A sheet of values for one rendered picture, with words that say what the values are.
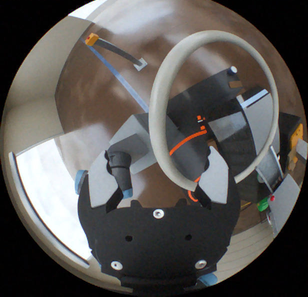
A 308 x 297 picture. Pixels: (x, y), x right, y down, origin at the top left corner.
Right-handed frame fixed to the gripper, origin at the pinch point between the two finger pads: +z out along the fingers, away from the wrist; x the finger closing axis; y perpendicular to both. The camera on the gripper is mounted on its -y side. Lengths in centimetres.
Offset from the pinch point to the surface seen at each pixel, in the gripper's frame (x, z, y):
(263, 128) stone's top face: 74, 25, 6
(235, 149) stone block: 63, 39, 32
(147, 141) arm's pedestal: -7, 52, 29
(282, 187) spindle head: 70, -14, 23
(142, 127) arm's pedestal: -11, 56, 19
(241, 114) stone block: 54, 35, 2
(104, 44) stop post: -49, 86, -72
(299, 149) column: 165, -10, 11
